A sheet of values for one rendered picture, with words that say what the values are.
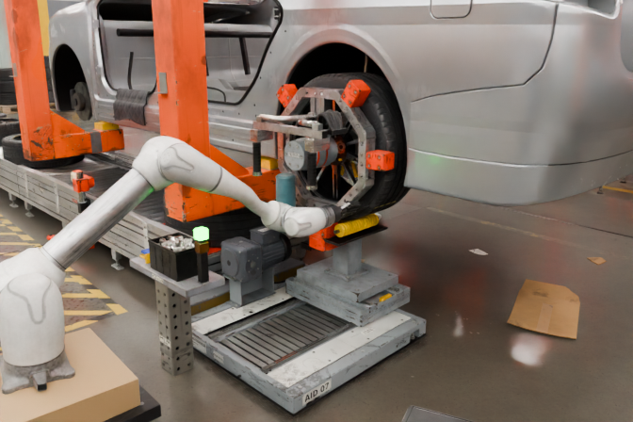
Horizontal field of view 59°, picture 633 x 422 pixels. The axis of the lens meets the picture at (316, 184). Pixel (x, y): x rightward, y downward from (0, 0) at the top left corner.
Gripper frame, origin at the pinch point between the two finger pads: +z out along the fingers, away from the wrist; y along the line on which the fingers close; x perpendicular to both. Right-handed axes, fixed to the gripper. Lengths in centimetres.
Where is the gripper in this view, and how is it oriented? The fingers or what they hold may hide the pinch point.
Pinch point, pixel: (361, 205)
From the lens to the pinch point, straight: 238.4
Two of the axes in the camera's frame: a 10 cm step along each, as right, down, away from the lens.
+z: 7.1, -1.7, 6.8
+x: -5.0, -8.1, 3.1
